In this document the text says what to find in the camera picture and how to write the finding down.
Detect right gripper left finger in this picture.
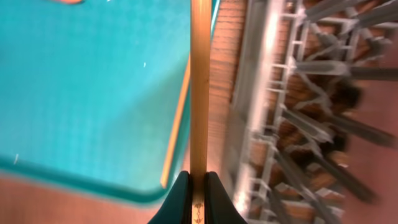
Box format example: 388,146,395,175
149,171,192,224

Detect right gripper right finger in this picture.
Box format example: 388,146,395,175
205,172,247,224

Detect wooden chopstick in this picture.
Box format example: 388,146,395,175
160,57,191,189
190,0,212,224

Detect grey dishwasher rack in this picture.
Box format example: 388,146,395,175
224,0,397,223

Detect teal serving tray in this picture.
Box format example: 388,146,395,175
0,0,221,208

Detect orange carrot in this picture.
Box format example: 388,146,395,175
51,0,85,5

